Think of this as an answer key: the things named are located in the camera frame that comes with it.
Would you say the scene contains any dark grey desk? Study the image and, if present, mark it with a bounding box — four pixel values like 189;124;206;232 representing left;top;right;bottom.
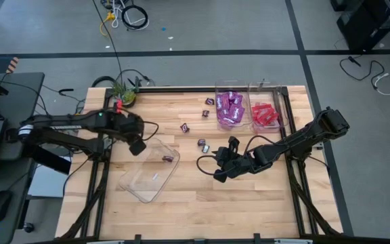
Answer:
0;72;45;244

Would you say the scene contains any black curved hose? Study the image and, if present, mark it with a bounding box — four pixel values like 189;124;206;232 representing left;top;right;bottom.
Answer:
91;75;117;88

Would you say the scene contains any small black box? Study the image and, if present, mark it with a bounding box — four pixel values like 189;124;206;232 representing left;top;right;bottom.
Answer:
5;128;19;143

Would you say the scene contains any clear plastic bin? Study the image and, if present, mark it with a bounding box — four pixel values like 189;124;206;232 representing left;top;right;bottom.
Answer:
214;79;252;132
248;80;283;134
118;137;181;204

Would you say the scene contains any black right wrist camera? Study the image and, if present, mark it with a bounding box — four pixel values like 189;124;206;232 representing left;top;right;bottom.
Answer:
212;168;229;184

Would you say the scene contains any small potted green plant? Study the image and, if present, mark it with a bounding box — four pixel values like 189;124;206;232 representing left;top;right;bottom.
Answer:
112;81;137;108

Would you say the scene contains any orange black striped strip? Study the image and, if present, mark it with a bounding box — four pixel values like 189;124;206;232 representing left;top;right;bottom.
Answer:
5;56;20;75

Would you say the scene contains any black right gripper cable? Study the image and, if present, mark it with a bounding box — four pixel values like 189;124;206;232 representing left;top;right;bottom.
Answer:
196;134;270;177

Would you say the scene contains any white panel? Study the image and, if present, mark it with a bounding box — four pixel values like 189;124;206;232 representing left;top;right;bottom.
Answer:
27;167;66;199

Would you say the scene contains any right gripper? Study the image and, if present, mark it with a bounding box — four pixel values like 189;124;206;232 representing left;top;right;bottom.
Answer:
215;136;254;176

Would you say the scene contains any long thin black cable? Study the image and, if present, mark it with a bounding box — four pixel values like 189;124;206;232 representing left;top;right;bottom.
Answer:
91;0;124;84

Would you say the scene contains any yellow cable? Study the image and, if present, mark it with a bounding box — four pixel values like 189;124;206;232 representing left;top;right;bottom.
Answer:
99;12;116;37

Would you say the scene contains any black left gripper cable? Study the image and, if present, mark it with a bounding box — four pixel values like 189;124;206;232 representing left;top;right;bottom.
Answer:
142;120;160;142

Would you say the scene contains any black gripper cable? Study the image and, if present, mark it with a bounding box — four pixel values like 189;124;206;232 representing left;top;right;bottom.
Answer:
142;120;160;142
196;134;270;177

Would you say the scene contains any black coiled cable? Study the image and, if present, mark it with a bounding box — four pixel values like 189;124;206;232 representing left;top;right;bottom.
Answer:
121;5;149;31

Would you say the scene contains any black equipment case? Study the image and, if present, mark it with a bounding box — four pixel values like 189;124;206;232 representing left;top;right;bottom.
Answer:
330;0;390;52

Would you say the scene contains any black cable with plug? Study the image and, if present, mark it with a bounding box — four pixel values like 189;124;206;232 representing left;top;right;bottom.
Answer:
115;68;156;92

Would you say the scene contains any white coiled cable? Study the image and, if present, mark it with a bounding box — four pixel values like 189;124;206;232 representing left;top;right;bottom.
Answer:
110;0;150;32

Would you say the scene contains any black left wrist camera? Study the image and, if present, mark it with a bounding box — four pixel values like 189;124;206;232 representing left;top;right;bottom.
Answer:
128;138;148;157

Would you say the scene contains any black floor cable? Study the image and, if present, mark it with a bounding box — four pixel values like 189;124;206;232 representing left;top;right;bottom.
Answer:
339;55;385;91

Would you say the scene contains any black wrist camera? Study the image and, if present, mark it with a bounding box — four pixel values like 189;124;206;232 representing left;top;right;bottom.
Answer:
128;138;148;157
212;168;229;184

